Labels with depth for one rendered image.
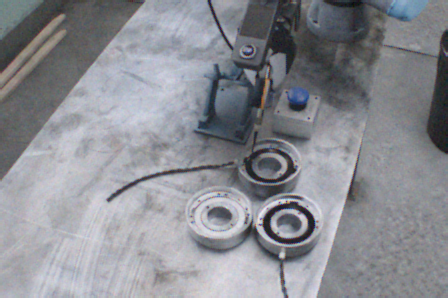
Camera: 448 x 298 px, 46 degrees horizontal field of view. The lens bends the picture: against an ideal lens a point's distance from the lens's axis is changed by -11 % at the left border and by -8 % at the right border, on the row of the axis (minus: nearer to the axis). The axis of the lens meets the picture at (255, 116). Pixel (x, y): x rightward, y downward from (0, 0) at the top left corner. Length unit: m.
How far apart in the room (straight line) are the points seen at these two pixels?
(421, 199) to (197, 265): 1.29
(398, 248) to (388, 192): 0.24
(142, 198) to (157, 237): 0.09
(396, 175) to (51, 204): 1.40
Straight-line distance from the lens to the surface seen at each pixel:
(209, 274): 0.87
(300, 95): 1.02
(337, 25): 1.27
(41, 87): 2.58
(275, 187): 0.93
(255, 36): 0.82
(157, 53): 1.26
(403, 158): 2.17
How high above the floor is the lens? 1.55
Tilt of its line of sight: 43 degrees down
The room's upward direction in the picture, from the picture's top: straight up
